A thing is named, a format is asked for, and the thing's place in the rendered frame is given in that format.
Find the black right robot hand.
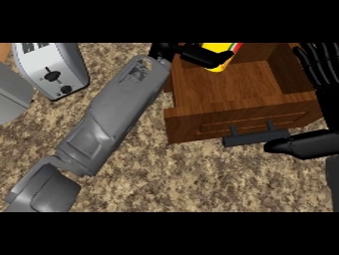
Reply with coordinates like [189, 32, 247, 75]
[263, 42, 339, 160]

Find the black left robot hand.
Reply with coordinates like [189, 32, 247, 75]
[148, 42, 233, 69]

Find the yellow cup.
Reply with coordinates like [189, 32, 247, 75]
[196, 42, 244, 73]

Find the brown wooden drawer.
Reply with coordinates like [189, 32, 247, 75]
[164, 42, 324, 145]

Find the silver toaster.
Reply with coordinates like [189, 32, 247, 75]
[10, 42, 91, 102]

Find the grey rounded appliance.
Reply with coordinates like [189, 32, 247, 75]
[0, 48, 35, 127]

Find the dark grey drawer handle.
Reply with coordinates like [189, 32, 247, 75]
[220, 120, 291, 148]

